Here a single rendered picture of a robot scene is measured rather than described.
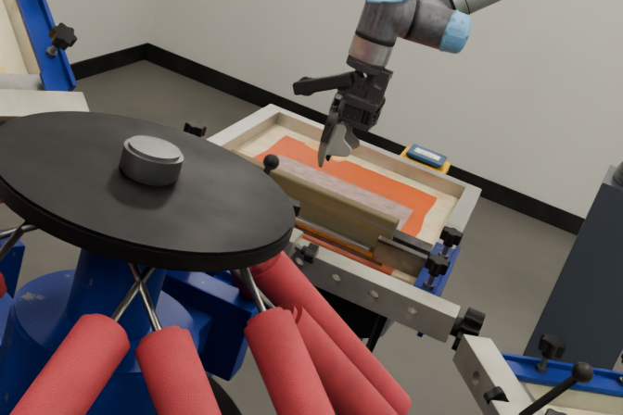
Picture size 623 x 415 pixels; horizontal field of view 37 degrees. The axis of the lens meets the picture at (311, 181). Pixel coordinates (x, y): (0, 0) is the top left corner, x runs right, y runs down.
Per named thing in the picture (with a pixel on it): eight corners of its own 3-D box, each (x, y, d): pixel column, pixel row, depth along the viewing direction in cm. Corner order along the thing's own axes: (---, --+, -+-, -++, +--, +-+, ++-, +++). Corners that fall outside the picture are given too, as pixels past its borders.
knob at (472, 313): (440, 330, 158) (456, 293, 156) (472, 344, 157) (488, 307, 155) (433, 349, 151) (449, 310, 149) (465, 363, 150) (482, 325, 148)
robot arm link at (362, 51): (349, 34, 166) (361, 29, 173) (341, 58, 167) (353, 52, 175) (388, 49, 164) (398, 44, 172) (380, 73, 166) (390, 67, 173)
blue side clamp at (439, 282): (425, 267, 191) (438, 237, 188) (449, 276, 190) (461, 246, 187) (395, 326, 163) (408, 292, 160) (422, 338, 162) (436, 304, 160)
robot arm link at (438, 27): (464, 6, 174) (410, -11, 173) (477, 19, 164) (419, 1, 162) (450, 46, 177) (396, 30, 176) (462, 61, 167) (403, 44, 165)
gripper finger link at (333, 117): (325, 144, 170) (343, 99, 169) (318, 141, 171) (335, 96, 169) (331, 143, 175) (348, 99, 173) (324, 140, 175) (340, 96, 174)
